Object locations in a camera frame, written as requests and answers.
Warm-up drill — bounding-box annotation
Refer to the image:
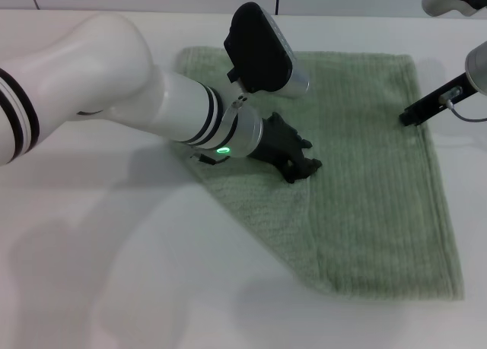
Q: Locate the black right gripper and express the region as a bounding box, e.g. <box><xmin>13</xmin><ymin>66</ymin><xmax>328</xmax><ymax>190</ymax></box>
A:
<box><xmin>399</xmin><ymin>71</ymin><xmax>477</xmax><ymax>128</ymax></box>

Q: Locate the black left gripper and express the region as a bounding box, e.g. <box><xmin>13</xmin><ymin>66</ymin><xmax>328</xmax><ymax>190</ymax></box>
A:
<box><xmin>249</xmin><ymin>112</ymin><xmax>323</xmax><ymax>185</ymax></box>

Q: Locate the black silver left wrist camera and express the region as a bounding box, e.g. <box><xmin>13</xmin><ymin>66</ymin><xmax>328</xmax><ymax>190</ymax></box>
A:
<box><xmin>223</xmin><ymin>2</ymin><xmax>310</xmax><ymax>100</ymax></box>

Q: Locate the grey cable with silver plug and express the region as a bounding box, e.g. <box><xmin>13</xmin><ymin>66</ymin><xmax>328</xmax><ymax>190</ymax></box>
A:
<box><xmin>439</xmin><ymin>87</ymin><xmax>487</xmax><ymax>123</ymax></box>

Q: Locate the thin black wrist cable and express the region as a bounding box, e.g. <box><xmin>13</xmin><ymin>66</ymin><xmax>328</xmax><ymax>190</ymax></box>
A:
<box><xmin>189</xmin><ymin>152</ymin><xmax>231</xmax><ymax>167</ymax></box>

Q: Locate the pale green ribbed towel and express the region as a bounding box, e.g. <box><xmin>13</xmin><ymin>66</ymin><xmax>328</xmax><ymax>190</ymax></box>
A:
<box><xmin>175</xmin><ymin>46</ymin><xmax>466</xmax><ymax>301</ymax></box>

